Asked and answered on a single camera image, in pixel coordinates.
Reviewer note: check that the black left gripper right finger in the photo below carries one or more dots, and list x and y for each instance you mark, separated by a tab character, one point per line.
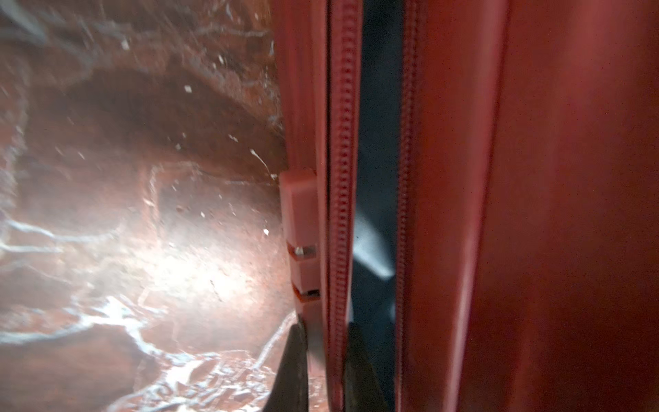
362	392

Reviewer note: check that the red hard-shell suitcase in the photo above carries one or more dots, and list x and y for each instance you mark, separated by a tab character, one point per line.
475	185

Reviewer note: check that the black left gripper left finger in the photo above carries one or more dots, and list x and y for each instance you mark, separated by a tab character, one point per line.
290	391

